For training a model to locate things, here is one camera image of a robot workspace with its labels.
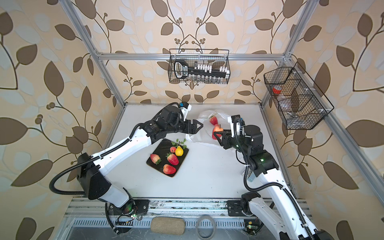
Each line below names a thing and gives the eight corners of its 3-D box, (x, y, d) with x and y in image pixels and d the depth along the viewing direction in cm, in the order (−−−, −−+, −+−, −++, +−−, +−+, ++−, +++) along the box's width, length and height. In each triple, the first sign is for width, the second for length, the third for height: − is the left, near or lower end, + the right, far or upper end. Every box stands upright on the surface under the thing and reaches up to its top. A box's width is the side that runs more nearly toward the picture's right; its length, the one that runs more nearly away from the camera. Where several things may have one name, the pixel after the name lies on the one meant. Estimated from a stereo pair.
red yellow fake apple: (163, 174, 86) (162, 171, 83) (164, 167, 89) (163, 164, 86) (175, 174, 86) (174, 171, 83) (176, 167, 89) (175, 164, 86)
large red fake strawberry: (165, 158, 92) (164, 156, 89) (171, 153, 94) (170, 151, 91) (174, 167, 88) (173, 165, 85) (180, 162, 90) (179, 160, 88)
